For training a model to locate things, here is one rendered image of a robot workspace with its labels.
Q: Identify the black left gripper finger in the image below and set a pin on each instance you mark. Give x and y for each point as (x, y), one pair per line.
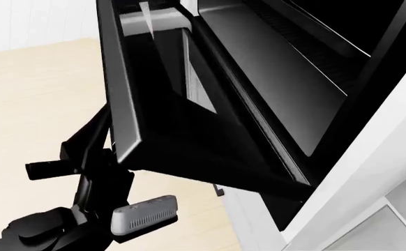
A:
(88, 136)
(49, 170)

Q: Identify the black oven door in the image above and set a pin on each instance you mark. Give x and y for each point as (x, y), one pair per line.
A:
(161, 125)

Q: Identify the black oven tray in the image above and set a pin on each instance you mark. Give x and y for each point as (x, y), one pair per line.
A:
(314, 23)
(279, 86)

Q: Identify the white cabinet door panel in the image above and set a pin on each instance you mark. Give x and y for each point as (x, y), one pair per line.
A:
(381, 225)

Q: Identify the black built-in oven body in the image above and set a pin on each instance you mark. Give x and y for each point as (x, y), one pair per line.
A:
(381, 78)

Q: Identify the white kitchen cabinet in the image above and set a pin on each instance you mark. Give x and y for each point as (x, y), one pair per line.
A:
(374, 146)

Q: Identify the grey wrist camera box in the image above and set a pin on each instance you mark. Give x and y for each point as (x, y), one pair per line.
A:
(143, 215)

